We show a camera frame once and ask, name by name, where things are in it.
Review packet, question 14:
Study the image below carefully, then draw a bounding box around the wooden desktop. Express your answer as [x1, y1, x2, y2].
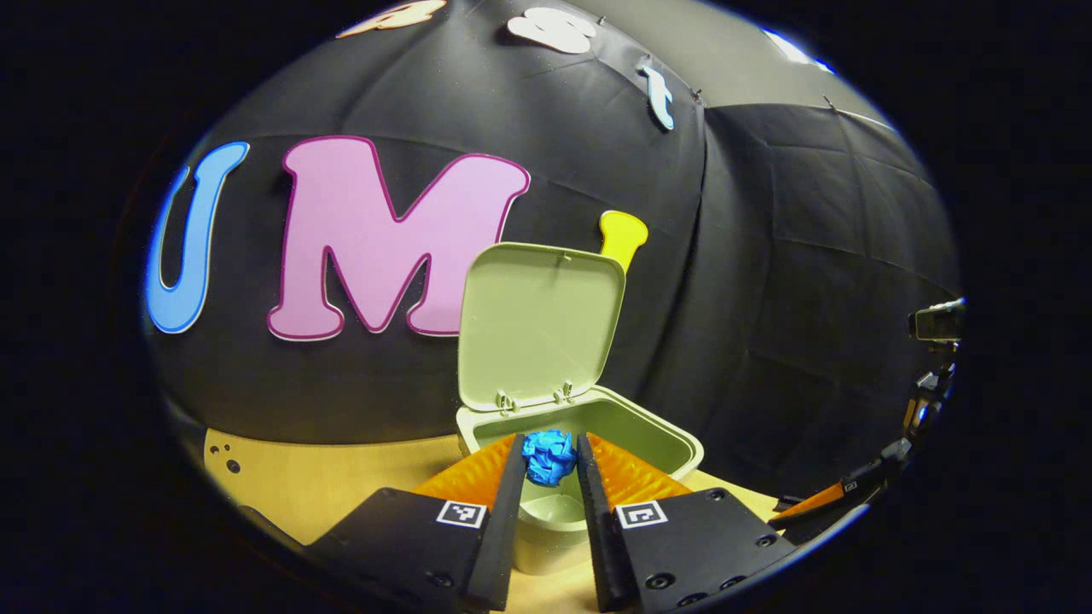
[203, 426, 781, 614]

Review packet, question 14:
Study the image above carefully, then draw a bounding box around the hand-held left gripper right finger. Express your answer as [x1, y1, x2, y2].
[577, 432, 799, 613]

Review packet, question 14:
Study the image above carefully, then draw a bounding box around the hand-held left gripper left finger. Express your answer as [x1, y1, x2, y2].
[307, 433, 527, 613]

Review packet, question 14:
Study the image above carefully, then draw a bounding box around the ceiling light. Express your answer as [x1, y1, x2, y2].
[764, 30, 833, 73]

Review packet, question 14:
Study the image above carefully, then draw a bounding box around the green desktop garbage bin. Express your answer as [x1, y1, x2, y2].
[456, 242, 706, 576]

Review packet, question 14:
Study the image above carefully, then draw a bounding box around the blue paper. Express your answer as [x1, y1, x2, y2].
[522, 429, 578, 487]

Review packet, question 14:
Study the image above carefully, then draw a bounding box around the black backdrop cloth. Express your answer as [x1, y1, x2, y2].
[141, 0, 965, 513]

